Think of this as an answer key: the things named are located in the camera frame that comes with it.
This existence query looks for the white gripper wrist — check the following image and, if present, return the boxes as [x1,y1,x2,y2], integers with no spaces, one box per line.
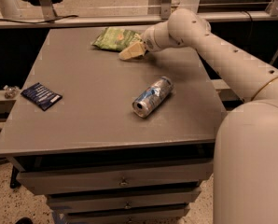
[118,21,174,61]

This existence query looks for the green jalapeno chip bag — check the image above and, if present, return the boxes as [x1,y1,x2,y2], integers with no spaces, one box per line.
[91,27,142,51]

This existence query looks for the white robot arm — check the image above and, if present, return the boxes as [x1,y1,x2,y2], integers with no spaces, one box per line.
[119,9,278,224]

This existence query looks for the crushed blue silver can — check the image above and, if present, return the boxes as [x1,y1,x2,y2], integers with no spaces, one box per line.
[132,77,174,118]

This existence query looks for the grey drawer cabinet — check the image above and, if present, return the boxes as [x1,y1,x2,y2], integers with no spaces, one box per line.
[0,23,228,224]

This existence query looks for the dark blue snack packet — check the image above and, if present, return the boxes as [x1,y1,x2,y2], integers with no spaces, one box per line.
[21,82,63,111]

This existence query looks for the small clear glass object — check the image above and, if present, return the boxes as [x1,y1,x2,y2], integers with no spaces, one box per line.
[4,85,20,99]

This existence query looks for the top grey drawer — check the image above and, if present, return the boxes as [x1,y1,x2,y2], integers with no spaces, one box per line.
[18,160,213,195]

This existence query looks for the grey drawer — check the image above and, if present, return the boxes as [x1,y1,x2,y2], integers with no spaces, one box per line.
[65,204,188,224]
[48,187,201,214]
[18,160,213,195]

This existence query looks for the middle grey drawer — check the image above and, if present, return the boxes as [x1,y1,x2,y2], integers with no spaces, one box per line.
[48,187,201,214]

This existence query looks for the bottom grey drawer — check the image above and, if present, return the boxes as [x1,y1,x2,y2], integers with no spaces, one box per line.
[65,204,188,224]

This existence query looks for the grey metal rail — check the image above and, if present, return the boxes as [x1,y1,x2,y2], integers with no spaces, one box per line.
[0,11,278,29]

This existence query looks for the metal upright bracket centre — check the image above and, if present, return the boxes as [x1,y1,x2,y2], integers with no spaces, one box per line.
[160,0,172,20]

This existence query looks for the metal upright bracket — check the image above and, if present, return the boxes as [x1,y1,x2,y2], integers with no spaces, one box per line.
[160,0,172,20]
[38,0,57,21]

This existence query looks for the black cable on rail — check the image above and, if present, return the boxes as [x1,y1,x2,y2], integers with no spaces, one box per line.
[0,14,79,25]

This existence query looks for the metal upright bracket left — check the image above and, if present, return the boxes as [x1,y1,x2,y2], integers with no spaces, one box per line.
[38,0,57,21]

